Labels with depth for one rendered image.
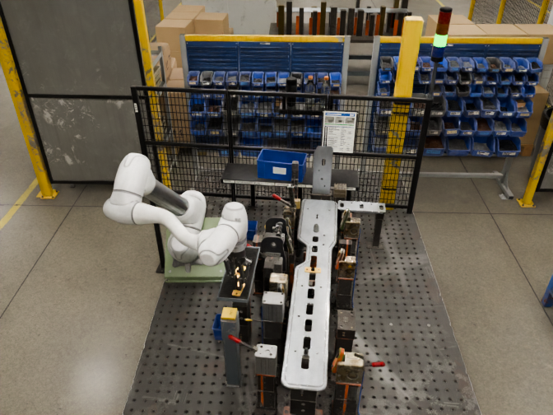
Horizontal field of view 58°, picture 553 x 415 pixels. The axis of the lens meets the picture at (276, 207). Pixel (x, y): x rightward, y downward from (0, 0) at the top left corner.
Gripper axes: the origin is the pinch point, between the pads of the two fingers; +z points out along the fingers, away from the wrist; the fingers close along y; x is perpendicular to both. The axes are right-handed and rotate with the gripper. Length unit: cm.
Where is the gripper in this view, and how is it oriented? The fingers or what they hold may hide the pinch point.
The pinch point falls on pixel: (238, 282)
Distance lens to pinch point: 224.7
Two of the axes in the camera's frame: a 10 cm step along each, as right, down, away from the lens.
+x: 2.4, -5.5, 8.0
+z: 0.0, 8.2, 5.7
